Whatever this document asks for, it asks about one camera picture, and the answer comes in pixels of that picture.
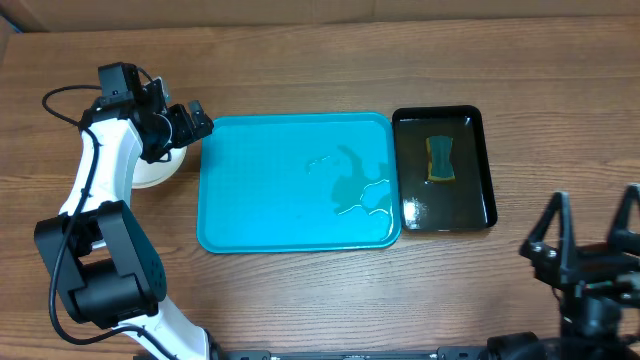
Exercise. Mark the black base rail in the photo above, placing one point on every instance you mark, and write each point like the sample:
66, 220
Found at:
442, 353

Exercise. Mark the black water tray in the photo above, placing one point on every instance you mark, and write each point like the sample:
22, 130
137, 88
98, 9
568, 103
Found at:
465, 204

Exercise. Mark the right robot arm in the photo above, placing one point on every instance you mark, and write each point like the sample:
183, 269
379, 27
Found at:
589, 327

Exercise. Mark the green yellow sponge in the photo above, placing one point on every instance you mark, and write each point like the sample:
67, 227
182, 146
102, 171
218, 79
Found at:
439, 168

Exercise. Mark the white plate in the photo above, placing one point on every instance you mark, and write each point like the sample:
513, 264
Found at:
147, 175

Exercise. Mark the teal plastic tray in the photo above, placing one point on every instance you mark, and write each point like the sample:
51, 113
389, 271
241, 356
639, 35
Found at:
298, 183

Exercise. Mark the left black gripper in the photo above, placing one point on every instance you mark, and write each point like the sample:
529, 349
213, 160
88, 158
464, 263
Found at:
180, 115

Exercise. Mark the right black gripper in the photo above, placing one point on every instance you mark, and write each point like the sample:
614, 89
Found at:
550, 258

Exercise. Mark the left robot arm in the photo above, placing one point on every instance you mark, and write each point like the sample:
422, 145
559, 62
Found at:
106, 278

